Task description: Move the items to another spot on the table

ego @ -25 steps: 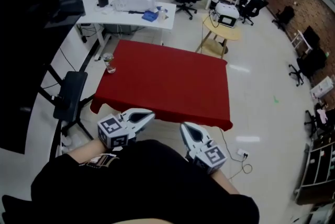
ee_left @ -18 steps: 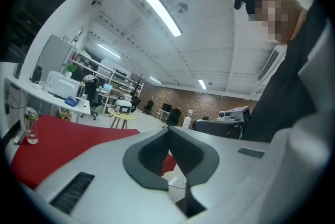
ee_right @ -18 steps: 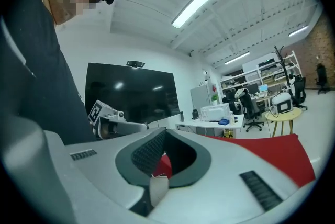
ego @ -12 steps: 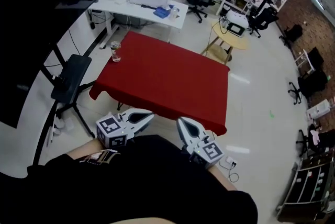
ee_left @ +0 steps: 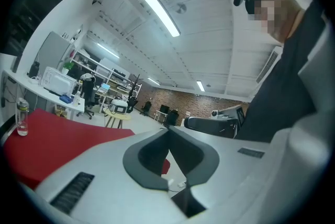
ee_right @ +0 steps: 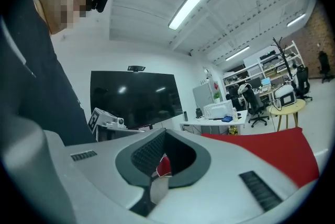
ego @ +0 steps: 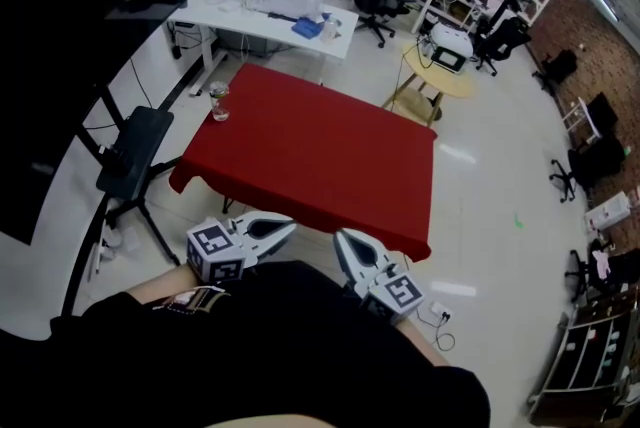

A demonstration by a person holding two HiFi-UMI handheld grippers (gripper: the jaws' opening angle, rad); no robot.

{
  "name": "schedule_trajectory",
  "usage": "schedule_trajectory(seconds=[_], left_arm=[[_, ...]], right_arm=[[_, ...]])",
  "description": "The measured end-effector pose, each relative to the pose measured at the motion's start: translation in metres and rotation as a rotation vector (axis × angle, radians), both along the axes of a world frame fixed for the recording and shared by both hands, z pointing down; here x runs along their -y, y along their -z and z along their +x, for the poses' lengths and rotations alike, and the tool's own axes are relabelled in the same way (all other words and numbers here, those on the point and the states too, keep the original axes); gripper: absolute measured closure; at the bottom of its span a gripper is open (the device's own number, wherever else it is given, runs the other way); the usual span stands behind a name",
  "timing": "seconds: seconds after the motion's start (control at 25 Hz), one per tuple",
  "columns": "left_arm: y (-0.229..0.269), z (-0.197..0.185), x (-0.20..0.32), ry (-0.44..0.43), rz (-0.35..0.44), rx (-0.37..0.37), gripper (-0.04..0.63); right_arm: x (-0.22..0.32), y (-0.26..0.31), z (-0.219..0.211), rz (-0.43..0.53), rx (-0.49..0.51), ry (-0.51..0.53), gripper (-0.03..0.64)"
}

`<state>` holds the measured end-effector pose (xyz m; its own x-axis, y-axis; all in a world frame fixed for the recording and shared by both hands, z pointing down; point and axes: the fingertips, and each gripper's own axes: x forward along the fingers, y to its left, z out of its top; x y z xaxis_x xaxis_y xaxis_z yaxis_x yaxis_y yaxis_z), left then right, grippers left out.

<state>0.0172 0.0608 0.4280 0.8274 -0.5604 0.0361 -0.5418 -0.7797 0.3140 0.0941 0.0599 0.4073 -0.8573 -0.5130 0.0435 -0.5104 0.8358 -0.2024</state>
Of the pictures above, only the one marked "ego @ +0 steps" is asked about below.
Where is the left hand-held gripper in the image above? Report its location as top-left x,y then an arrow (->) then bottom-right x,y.
186,210 -> 297,286

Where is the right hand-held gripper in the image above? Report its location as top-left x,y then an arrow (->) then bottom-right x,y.
333,229 -> 426,326

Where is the person's left forearm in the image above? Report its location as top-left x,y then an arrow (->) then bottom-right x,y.
124,263 -> 202,306

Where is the person's right forearm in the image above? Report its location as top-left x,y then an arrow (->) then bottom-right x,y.
394,315 -> 451,367

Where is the red cloth-covered table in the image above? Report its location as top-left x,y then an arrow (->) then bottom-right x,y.
168,62 -> 439,263

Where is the gold white chest badge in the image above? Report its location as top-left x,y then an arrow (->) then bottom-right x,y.
152,285 -> 231,316

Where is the person's black shirt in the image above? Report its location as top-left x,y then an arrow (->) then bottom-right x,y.
0,260 -> 491,428

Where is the black stand with flat top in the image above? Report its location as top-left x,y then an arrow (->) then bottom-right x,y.
95,105 -> 182,267

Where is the round wooden side table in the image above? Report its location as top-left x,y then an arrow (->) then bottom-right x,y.
382,40 -> 476,127

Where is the white desk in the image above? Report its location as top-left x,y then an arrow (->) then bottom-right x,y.
168,0 -> 360,97

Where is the blue box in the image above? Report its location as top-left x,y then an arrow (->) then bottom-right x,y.
291,17 -> 321,40

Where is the clear plastic cup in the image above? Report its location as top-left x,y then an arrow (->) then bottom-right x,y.
320,14 -> 342,43

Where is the white appliance with screen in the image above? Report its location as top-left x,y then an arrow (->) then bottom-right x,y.
424,22 -> 474,75

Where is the dark wooden cabinet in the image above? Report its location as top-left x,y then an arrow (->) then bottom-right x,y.
527,285 -> 640,427

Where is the white cardboard box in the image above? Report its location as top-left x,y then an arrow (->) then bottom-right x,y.
584,190 -> 632,231

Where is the black office chair with clothes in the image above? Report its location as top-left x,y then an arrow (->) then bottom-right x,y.
564,240 -> 640,302

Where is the large black television screen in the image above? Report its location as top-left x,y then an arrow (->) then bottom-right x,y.
0,0 -> 189,247

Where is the black coat rack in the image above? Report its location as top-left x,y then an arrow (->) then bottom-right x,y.
487,0 -> 531,37

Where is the white power strip with cable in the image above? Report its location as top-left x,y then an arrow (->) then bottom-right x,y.
414,300 -> 456,352

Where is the black hanging cable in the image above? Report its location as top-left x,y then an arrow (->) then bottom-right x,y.
129,58 -> 154,110

